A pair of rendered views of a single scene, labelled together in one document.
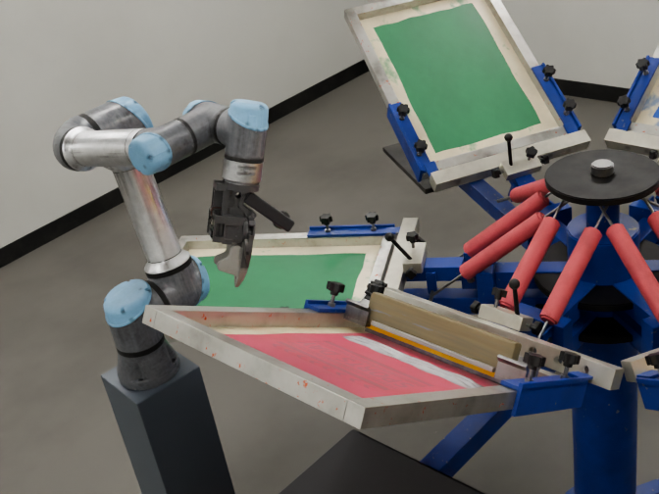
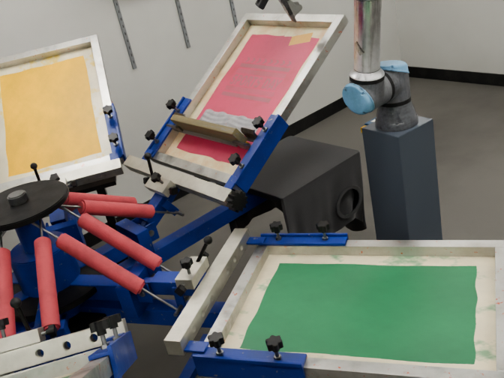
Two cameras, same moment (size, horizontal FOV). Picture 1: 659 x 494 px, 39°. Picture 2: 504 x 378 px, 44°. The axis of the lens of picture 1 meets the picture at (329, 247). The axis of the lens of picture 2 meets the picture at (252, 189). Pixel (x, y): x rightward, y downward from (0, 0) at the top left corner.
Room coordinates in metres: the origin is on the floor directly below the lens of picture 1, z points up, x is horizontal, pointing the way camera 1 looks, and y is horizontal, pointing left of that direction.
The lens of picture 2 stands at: (4.00, 0.17, 2.08)
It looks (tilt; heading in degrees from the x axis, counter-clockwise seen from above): 26 degrees down; 186
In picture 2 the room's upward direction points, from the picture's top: 13 degrees counter-clockwise
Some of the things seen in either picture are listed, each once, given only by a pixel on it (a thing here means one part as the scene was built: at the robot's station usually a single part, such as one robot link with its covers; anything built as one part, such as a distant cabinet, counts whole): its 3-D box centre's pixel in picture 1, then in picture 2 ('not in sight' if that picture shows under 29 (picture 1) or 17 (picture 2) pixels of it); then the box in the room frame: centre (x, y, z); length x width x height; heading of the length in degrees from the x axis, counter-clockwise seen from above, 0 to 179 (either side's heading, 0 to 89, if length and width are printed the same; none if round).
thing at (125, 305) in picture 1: (134, 314); (391, 79); (1.86, 0.48, 1.37); 0.13 x 0.12 x 0.14; 132
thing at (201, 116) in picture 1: (206, 124); not in sight; (1.70, 0.20, 1.86); 0.11 x 0.11 x 0.08; 42
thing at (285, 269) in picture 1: (302, 261); (305, 276); (2.51, 0.09, 1.05); 1.08 x 0.61 x 0.23; 72
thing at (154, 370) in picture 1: (144, 354); (395, 110); (1.86, 0.49, 1.25); 0.15 x 0.15 x 0.10
